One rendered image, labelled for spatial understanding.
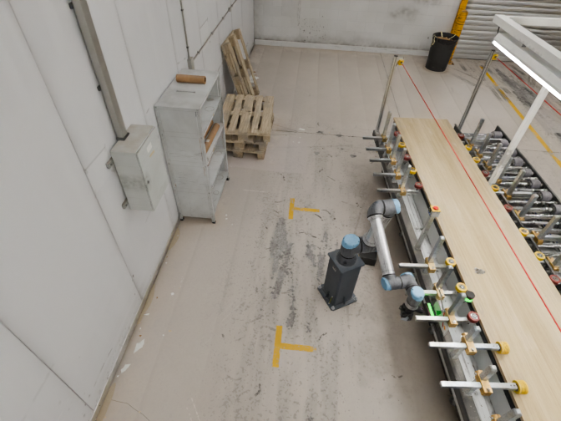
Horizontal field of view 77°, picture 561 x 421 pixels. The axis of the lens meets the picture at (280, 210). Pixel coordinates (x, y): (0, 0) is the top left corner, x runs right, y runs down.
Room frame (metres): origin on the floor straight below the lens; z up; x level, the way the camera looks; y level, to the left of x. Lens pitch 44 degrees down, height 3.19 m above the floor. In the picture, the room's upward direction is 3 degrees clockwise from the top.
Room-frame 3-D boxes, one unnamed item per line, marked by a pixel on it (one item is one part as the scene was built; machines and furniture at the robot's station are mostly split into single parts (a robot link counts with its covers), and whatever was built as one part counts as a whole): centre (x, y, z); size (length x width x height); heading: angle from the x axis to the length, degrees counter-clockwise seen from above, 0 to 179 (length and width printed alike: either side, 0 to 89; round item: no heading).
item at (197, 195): (3.48, 1.00, 0.78); 0.90 x 0.45 x 1.55; 176
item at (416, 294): (1.35, -0.95, 1.13); 0.10 x 0.09 x 0.12; 10
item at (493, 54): (4.22, -2.37, 1.25); 0.15 x 0.08 x 1.10; 1
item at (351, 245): (2.08, -0.65, 0.79); 0.17 x 0.15 x 0.18; 100
